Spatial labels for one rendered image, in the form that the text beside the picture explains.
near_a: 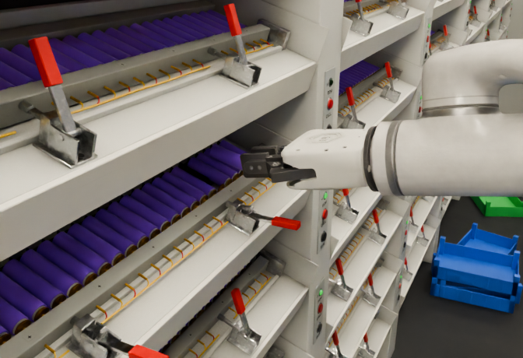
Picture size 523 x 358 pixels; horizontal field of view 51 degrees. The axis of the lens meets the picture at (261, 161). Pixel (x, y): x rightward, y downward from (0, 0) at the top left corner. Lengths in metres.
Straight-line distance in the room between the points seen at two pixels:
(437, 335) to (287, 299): 1.25
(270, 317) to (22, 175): 0.54
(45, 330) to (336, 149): 0.34
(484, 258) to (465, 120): 1.85
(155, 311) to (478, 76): 0.39
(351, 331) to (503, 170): 0.95
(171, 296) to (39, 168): 0.23
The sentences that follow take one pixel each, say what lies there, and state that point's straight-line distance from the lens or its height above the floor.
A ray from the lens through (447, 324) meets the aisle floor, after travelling 2.16.
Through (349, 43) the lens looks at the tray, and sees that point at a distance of 0.94.
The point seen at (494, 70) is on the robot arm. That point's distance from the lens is 0.56.
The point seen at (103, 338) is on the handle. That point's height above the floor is 0.96.
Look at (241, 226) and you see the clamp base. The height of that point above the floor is 0.94.
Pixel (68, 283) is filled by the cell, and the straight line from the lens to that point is 0.56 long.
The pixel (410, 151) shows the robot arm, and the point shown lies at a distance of 0.58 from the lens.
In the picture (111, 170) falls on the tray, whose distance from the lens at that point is 0.45.
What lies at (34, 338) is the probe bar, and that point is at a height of 0.97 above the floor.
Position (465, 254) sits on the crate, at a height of 0.10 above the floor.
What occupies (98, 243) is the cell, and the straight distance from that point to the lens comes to 0.61.
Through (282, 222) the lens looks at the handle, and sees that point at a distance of 0.67.
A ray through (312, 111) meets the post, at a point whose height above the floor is 1.05.
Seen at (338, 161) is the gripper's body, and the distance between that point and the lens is 0.60.
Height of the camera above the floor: 1.28
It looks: 22 degrees down
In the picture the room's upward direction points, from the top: straight up
